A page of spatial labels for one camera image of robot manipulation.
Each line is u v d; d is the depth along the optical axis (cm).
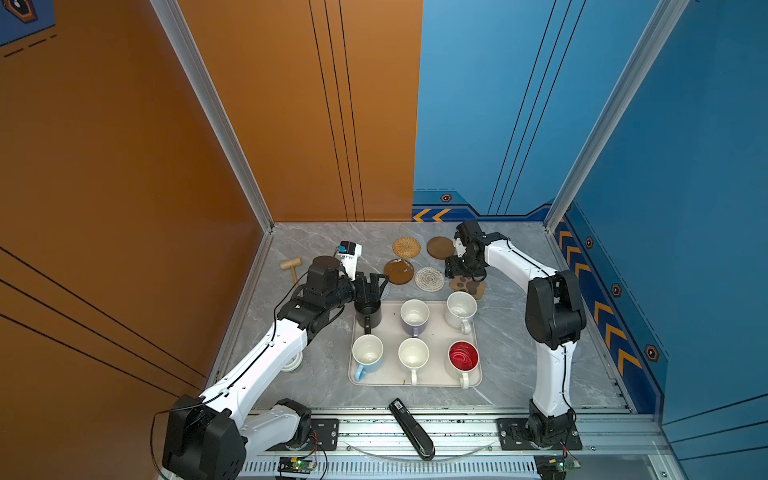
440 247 113
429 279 103
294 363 79
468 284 102
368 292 69
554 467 71
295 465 71
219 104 87
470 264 84
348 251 68
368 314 92
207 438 38
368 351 87
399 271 106
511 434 73
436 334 90
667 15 70
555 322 54
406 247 112
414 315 94
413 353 84
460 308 94
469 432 76
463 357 84
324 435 74
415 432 72
